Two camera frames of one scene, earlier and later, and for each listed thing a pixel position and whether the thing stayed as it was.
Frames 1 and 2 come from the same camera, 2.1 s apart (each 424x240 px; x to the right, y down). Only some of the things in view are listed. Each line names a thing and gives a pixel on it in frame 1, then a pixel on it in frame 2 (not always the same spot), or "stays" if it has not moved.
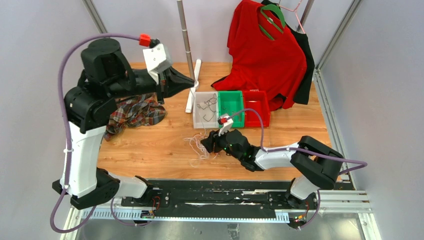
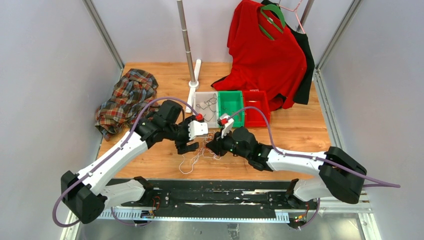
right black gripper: x=210 y=144 stays
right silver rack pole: x=305 y=16 stays
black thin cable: x=211 y=101 stays
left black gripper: x=174 y=82 -> x=185 y=124
